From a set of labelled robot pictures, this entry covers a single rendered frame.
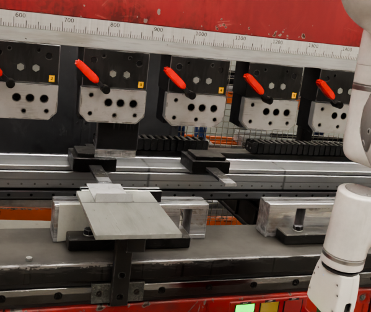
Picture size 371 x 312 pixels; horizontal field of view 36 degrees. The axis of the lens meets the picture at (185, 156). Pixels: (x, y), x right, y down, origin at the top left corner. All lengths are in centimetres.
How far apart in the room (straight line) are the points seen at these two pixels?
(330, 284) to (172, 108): 53
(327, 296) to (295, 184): 76
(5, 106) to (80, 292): 44
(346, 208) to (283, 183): 78
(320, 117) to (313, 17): 26
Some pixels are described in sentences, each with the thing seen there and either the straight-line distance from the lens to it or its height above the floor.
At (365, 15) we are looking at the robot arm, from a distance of 94.
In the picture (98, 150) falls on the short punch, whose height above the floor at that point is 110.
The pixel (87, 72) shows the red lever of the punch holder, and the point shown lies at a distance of 125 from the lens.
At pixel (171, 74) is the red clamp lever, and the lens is 130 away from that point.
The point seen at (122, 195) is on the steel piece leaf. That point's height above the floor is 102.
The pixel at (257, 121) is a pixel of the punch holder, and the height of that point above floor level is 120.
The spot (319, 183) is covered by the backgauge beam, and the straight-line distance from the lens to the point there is 193.
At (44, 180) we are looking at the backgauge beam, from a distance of 163.
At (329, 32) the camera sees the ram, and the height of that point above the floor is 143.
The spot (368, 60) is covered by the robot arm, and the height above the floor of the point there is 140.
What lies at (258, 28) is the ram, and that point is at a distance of 141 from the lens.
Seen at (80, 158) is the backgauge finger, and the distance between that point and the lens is 157.
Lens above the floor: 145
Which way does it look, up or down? 15 degrees down
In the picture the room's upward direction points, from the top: 7 degrees clockwise
